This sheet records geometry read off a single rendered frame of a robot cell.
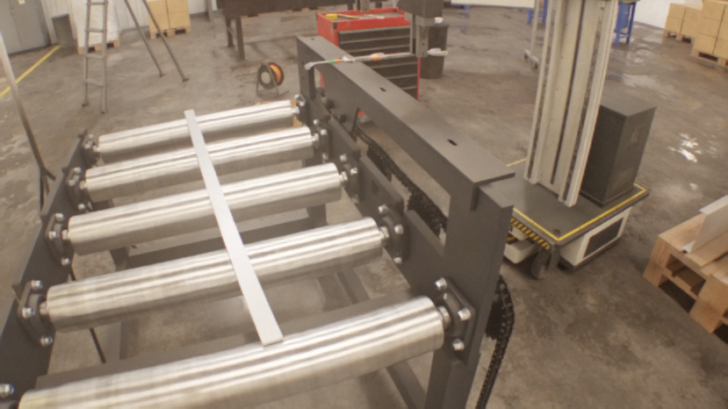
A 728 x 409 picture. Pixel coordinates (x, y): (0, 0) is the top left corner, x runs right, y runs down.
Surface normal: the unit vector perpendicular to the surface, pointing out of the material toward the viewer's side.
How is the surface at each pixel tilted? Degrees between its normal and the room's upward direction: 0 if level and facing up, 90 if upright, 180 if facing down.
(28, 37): 90
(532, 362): 0
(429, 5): 90
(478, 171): 0
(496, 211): 90
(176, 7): 90
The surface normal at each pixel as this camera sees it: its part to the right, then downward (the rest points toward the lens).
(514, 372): -0.02, -0.86
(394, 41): 0.36, 0.47
